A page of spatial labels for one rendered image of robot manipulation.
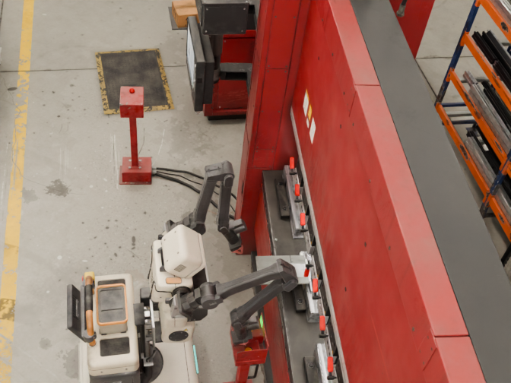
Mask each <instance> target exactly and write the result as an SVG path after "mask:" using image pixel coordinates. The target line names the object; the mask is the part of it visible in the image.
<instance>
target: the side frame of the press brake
mask: <svg viewBox="0 0 511 383"><path fill-rule="evenodd" d="M389 1H390V4H391V6H392V9H393V11H394V12H395V16H396V17H397V20H398V22H399V25H400V27H401V30H402V32H403V34H404V36H405V39H406V41H407V43H408V45H409V48H410V50H411V53H412V55H413V56H414V60H415V59H416V56H417V52H418V50H419V47H420V44H421V40H422V38H423V35H424V31H425V29H426V26H427V22H428V20H429V17H430V13H431V11H432V8H433V4H434V2H435V0H407V2H406V6H405V11H404V13H405V15H404V16H403V17H399V16H397V14H396V13H397V11H398V10H399V6H400V4H401V3H402V0H389ZM309 5H310V0H260V3H259V16H258V23H257V29H256V36H255V48H254V55H253V61H252V73H251V81H250V87H249V99H248V106H247V113H246V125H245V132H244V139H243V151H242V157H241V164H240V177H239V183H238V190H237V197H236V209H235V216H234V220H238V219H243V220H244V221H245V223H246V226H247V230H246V231H244V232H241V233H240V235H241V240H242V243H241V245H243V253H242V254H238V253H236V255H251V252H257V250H256V238H255V232H254V227H255V221H256V212H257V207H258V202H259V192H260V188H261V184H262V170H284V165H288V166H289V165H290V157H294V169H295V168H296V166H297V160H298V156H299V155H298V151H297V144H296V140H295V136H294V129H293V125H292V121H291V117H290V109H291V106H292V101H293V96H294V88H295V84H296V79H297V72H298V68H299V63H300V55H301V51H302V46H303V38H304V33H305V29H306V22H307V17H308V13H309Z"/></svg>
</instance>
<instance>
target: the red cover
mask: <svg viewBox="0 0 511 383"><path fill-rule="evenodd" d="M315 1H316V6H317V8H318V12H319V16H320V19H321V22H322V27H323V30H324V32H325V37H326V40H327V43H328V47H329V51H330V53H331V56H332V61H333V64H334V66H335V71H336V74H337V77H338V82H339V84H340V88H341V92H342V95H343V97H344V102H345V105H346V110H347V112H348V117H349V119H350V121H351V126H352V129H353V132H354V137H355V140H356V142H357V147H358V150H359V153H360V158H361V160H362V164H363V167H364V171H365V173H366V177H367V181H368V184H369V187H370V191H371V195H372V197H373V202H374V205H375V208H376V212H377V215H378V218H379V223H380V226H381V229H382V233H383V236H384V239H385V242H386V247H387V249H388V252H389V257H390V260H391V262H392V267H393V271H394V273H395V278H396V280H397V284H398V288H399V291H400V294H401V298H402V302H403V304H404V307H405V312H406V315H407V318H408V322H409V325H410V328H411V333H412V336H413V338H414V343H415V346H416V349H417V354H418V358H419V360H420V364H421V368H422V371H423V373H424V377H425V380H426V383H486V381H485V379H484V376H483V373H482V371H481V367H480V365H479V362H478V358H477V356H476V354H475V350H474V347H473V345H472V343H471V339H470V337H468V331H467V328H466V326H465V322H464V320H463V317H462V313H461V311H460V309H459V305H458V303H457V300H456V298H455V294H454V292H453V289H452V286H451V283H450V281H449V277H448V275H447V273H446V269H445V266H444V264H443V260H442V258H441V255H440V252H439V249H438V247H437V244H436V241H435V239H434V236H433V232H432V230H431V228H430V224H429V221H428V219H427V215H426V213H425V210H424V207H423V205H422V202H421V198H420V196H419V194H418V191H417V187H416V185H415V183H414V179H413V176H412V174H411V171H410V168H409V165H408V162H407V160H406V157H405V153H404V151H403V149H402V145H401V142H400V140H399V138H398V134H397V131H396V129H395V126H394V123H393V121H392V117H391V115H390V112H389V108H388V106H387V104H386V100H385V97H384V95H383V93H382V89H381V87H380V85H379V81H378V78H377V76H376V72H375V70H374V67H373V63H372V61H371V59H370V55H369V53H368V50H367V47H366V44H365V42H364V39H363V36H362V33H361V31H360V27H359V25H358V22H357V19H356V16H355V14H354V10H353V8H352V5H351V2H350V0H315Z"/></svg>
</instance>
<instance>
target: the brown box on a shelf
mask: <svg viewBox="0 0 511 383"><path fill-rule="evenodd" d="M168 10H169V14H170V22H171V27H172V30H187V19H188V17H190V16H196V20H197V23H200V22H199V18H198V12H197V8H196V4H195V0H179V1H172V7H168Z"/></svg>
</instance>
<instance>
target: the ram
mask: <svg viewBox="0 0 511 383"><path fill-rule="evenodd" d="M306 90H307V93H308V97H309V103H308V107H307V111H306V115H305V112H304V108H303V104H304V99H305V95H306ZM310 106H311V109H312V113H311V117H310V120H309V127H308V126H307V122H306V121H307V118H308V119H309V116H308V114H309V107H310ZM292 110H293V114H294V121H295V125H296V129H297V135H298V139H299V143H300V150H301V154H302V158H303V165H304V169H305V173H306V180H307V183H308V187H309V194H310V198H311V202H312V206H313V213H314V217H315V221H316V228H317V232H318V235H319V242H320V246H321V250H322V256H323V261H324V265H325V272H326V276H327V280H328V286H329V290H330V294H331V298H332V305H333V309H334V313H335V320H336V324H337V328H338V334H339V338H340V342H341V349H342V353H343V357H344V364H345V368H346V372H347V376H348V382H349V383H426V380H425V377H424V373H423V371H422V368H421V364H420V360H419V358H418V354H417V349H416V346H415V343H414V338H413V336H412V333H411V328H410V325H409V322H408V318H407V315H406V312H405V307H404V304H403V302H402V297H401V294H400V291H399V288H398V284H397V280H396V278H395V273H394V271H393V267H392V262H391V260H390V257H389V252H388V249H387V247H386V242H385V239H384V236H383V233H382V229H381V226H380V223H379V218H378V215H377V212H376V208H375V205H374V202H373V197H372V195H371V191H370V187H369V184H368V181H367V177H366V173H365V171H364V167H363V164H362V160H361V158H360V153H359V150H358V147H357V142H356V140H355V137H354V132H353V129H352V126H351V121H350V119H349V117H348V112H347V110H346V105H345V102H344V97H343V95H342V92H341V88H340V84H339V82H338V77H337V74H336V71H335V66H334V64H333V61H332V56H331V53H330V51H329V46H328V43H327V40H326V37H325V32H324V30H323V27H322V22H321V19H320V16H319V12H318V8H317V6H316V1H315V0H310V5H309V13H308V17H307V22H306V29H305V33H304V38H303V46H302V51H301V55H300V63H299V68H298V72H297V79H296V84H295V88H294V96H293V101H292ZM290 117H291V121H292V125H293V129H294V122H293V118H292V114H291V111H290ZM313 118H314V122H315V126H316V130H315V134H314V138H313V144H312V142H311V139H310V135H309V131H310V127H311V124H312V120H313ZM294 136H295V140H296V144H297V137H296V133H295V129H294ZM297 151H298V155H299V159H300V152H299V148H298V144H297ZM300 166H301V170H302V174H303V167H302V163H301V159H300ZM303 181H304V185H305V189H306V182H305V178H304V174H303ZM306 196H307V200H308V204H309V211H310V215H311V219H312V223H313V230H314V234H315V238H316V245H317V249H318V253H319V260H320V264H321V269H322V275H323V280H324V284H325V291H326V295H327V298H328V305H329V309H330V313H331V317H332V324H333V328H334V332H335V339H336V344H337V348H338V355H339V359H340V363H341V370H342V374H343V378H344V383H346V379H345V375H344V368H343V364H342V361H341V354H340V350H339V345H338V338H337V334H336V330H335V323H334V320H333V316H332V309H331V305H330V301H329V294H328V290H327V286H326V282H325V275H324V271H323V267H322V260H321V256H320V252H319V245H318V241H317V237H316V231H315V227H314V222H313V215H312V211H311V207H310V203H309V196H308V193H307V189H306Z"/></svg>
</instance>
